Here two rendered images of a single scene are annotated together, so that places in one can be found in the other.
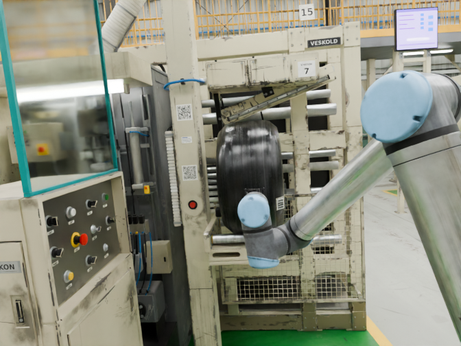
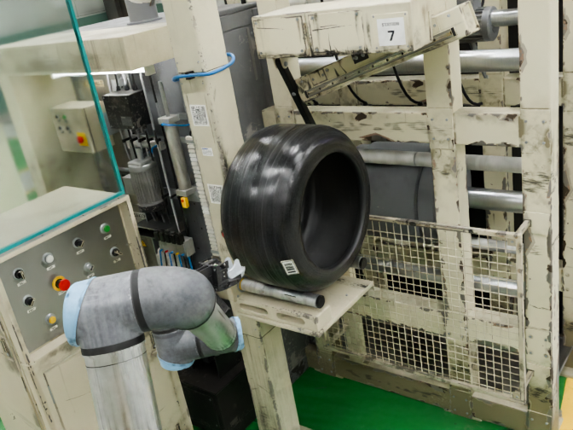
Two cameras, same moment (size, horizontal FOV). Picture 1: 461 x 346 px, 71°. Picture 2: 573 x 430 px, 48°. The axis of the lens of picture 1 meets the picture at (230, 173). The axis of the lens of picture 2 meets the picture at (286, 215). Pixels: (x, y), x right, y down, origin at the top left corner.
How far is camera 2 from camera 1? 134 cm
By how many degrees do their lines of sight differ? 36
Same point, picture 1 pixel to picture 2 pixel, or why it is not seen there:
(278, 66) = (349, 26)
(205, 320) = (257, 371)
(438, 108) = (88, 331)
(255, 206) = not seen: hidden behind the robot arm
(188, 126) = (206, 134)
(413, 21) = not seen: outside the picture
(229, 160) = (226, 202)
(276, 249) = (180, 353)
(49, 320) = (23, 361)
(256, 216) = not seen: hidden behind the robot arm
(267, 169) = (264, 223)
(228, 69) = (280, 29)
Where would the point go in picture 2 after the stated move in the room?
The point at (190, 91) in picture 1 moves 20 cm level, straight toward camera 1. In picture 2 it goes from (201, 88) to (167, 104)
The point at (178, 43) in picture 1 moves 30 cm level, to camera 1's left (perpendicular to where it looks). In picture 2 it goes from (178, 20) to (112, 28)
